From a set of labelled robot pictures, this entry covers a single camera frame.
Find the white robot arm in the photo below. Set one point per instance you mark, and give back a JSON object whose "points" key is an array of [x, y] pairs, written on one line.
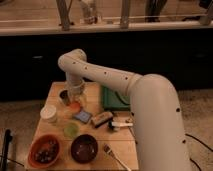
{"points": [[158, 123]]}

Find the green small cup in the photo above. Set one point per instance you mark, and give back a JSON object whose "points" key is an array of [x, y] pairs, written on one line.
{"points": [[71, 130]]}

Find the dark metal cup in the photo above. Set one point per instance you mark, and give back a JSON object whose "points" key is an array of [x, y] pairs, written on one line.
{"points": [[64, 97]]}

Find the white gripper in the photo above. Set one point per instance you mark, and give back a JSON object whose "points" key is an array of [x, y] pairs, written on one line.
{"points": [[75, 93]]}

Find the orange bowl with food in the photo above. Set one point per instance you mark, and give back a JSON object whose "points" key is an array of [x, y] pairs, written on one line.
{"points": [[44, 152]]}

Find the green plastic tray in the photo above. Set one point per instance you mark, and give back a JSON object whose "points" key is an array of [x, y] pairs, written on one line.
{"points": [[114, 101]]}

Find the black stand pole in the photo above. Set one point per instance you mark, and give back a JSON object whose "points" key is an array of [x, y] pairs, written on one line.
{"points": [[5, 148]]}

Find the dark brown bowl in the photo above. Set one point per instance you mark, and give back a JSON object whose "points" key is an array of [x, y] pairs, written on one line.
{"points": [[84, 148]]}

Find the metal fork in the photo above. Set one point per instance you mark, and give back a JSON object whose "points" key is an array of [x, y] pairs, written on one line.
{"points": [[108, 150]]}

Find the blue sponge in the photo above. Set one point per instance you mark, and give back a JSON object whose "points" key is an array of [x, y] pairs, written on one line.
{"points": [[83, 116]]}

